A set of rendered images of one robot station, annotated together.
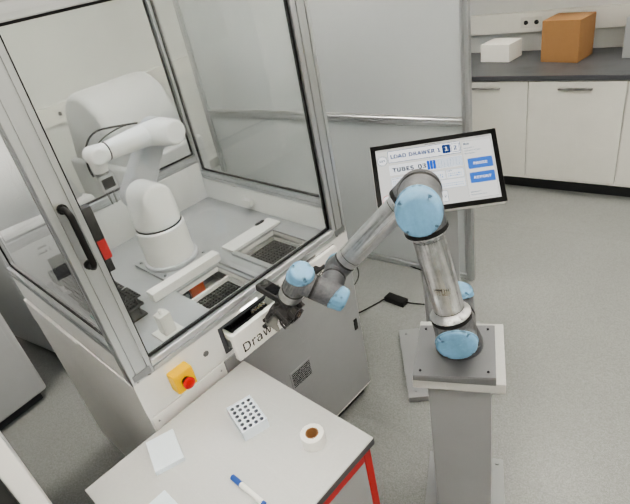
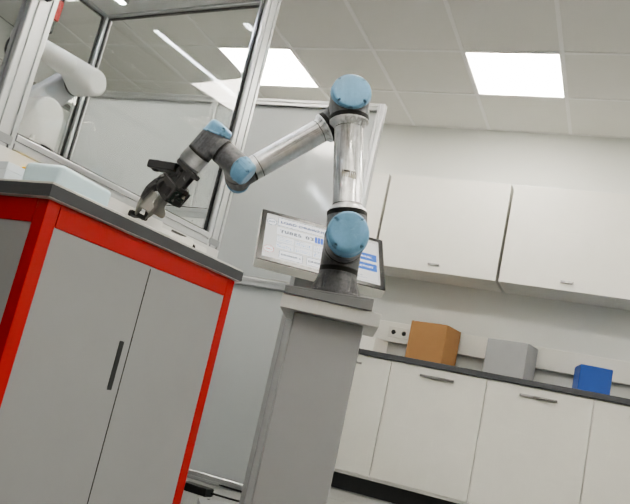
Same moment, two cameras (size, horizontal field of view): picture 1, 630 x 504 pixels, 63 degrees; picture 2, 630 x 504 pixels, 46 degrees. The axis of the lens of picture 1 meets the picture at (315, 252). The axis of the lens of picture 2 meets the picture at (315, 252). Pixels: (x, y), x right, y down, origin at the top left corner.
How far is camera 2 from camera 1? 1.74 m
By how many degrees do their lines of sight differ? 46
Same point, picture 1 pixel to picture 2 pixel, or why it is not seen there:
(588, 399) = not seen: outside the picture
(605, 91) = (465, 386)
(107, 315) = (25, 49)
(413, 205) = (350, 80)
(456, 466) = (287, 475)
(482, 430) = (336, 404)
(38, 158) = not seen: outside the picture
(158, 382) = not seen: hidden behind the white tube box
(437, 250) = (356, 132)
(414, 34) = (312, 204)
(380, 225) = (301, 133)
